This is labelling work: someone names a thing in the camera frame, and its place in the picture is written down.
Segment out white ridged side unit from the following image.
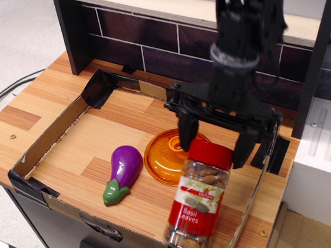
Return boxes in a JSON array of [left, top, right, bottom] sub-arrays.
[[284, 98, 331, 225]]

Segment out black floor cable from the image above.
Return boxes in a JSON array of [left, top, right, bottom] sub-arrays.
[[0, 68, 49, 112]]

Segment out purple toy eggplant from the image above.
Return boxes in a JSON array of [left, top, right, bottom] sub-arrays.
[[102, 145, 143, 206]]

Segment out cardboard fence with black tape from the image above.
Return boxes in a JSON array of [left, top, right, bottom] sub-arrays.
[[8, 70, 287, 248]]

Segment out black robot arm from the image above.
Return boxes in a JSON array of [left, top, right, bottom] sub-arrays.
[[166, 0, 287, 169]]

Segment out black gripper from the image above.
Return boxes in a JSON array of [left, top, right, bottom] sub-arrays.
[[165, 58, 282, 169]]

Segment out basil bottle with red lid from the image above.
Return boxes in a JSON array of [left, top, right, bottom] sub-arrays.
[[163, 139, 233, 248]]

